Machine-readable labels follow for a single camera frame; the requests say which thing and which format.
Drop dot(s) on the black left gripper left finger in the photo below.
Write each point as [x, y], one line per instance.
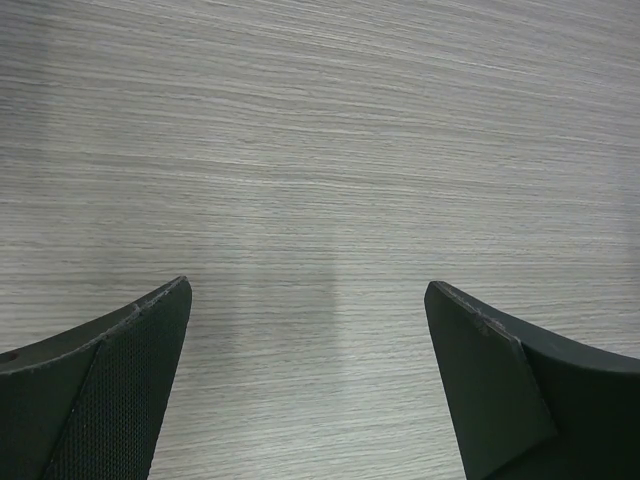
[89, 403]

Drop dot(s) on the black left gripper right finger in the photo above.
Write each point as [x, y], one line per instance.
[527, 403]

